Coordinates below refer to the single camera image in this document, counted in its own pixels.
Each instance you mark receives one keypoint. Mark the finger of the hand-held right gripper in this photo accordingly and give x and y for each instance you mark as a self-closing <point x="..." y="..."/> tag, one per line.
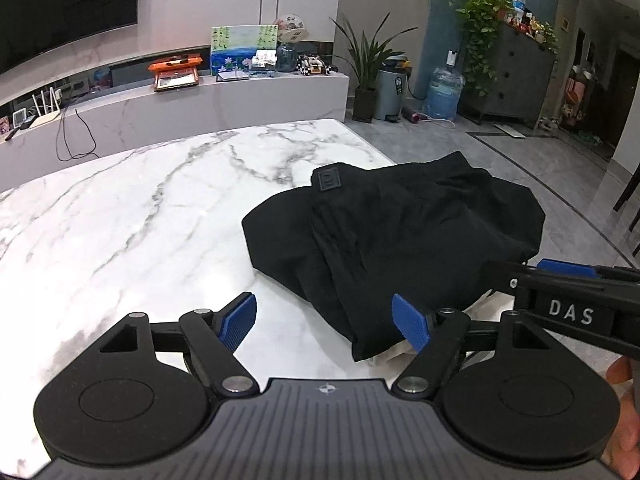
<point x="567" y="267"/>

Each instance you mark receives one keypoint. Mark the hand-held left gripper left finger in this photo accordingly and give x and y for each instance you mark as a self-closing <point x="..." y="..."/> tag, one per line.
<point x="239" y="321"/>

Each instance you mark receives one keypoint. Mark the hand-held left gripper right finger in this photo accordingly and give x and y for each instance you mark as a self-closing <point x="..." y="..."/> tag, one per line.
<point x="411" y="322"/>

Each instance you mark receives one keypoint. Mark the black pants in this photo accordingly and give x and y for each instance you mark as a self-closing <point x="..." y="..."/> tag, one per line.
<point x="400" y="220"/>

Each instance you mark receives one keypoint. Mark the person's right hand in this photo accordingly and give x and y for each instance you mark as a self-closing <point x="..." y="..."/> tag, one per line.
<point x="622" y="440"/>

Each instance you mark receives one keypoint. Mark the dark wooden chair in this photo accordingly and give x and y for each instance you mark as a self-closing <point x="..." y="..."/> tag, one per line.
<point x="630" y="200"/>

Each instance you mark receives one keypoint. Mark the white floor scale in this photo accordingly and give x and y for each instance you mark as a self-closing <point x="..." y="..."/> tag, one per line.
<point x="510" y="130"/>

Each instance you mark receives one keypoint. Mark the grey drawer cabinet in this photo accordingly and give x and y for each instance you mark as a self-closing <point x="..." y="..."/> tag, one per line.
<point x="520" y="80"/>

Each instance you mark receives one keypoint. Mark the maroon cylinder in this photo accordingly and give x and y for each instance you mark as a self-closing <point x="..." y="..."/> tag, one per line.
<point x="415" y="115"/>

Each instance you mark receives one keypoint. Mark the blue water jug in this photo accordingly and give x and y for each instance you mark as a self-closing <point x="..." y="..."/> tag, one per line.
<point x="445" y="90"/>

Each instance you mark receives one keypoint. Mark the white marble television cabinet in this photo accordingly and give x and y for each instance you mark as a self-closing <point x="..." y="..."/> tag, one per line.
<point x="165" y="110"/>

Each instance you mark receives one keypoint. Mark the grey pedal trash bin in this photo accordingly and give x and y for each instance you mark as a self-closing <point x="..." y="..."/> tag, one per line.
<point x="390" y="95"/>

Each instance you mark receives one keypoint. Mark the white notebook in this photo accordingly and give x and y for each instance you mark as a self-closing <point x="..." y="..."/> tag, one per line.
<point x="232" y="75"/>

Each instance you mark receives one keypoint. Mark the row of small ornaments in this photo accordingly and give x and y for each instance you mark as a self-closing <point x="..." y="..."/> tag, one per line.
<point x="530" y="17"/>

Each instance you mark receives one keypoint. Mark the orange tray with calculator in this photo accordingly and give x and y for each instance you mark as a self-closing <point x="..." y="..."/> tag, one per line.
<point x="175" y="75"/>

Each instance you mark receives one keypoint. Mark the trailing ivy plant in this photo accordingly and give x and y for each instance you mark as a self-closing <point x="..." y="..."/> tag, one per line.
<point x="480" y="25"/>

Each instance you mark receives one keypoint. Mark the small printed box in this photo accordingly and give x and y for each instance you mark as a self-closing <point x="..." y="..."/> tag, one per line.
<point x="264" y="61"/>

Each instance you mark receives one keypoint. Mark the glass jar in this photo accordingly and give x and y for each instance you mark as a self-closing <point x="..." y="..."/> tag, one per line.
<point x="286" y="59"/>

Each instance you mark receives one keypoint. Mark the toy brick vehicle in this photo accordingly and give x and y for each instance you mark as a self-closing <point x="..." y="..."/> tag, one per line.
<point x="316" y="66"/>

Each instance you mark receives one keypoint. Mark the long-leaf potted plant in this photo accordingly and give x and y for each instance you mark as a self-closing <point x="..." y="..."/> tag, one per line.
<point x="365" y="60"/>

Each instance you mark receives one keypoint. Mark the lotus pond painting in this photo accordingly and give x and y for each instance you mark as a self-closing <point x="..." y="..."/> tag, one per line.
<point x="235" y="45"/>

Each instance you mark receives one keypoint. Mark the white router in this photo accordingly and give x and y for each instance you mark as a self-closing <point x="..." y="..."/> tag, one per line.
<point x="45" y="119"/>

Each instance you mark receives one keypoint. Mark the black remote control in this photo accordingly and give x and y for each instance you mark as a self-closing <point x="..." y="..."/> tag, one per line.
<point x="9" y="135"/>

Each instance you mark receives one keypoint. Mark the small white desk clock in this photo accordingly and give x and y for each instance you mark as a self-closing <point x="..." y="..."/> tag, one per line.
<point x="21" y="118"/>

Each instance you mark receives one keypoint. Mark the round decorated fan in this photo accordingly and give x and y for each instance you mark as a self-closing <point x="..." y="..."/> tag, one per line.
<point x="291" y="27"/>

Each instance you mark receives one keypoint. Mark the black flat screen television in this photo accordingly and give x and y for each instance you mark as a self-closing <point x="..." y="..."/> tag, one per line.
<point x="60" y="5"/>

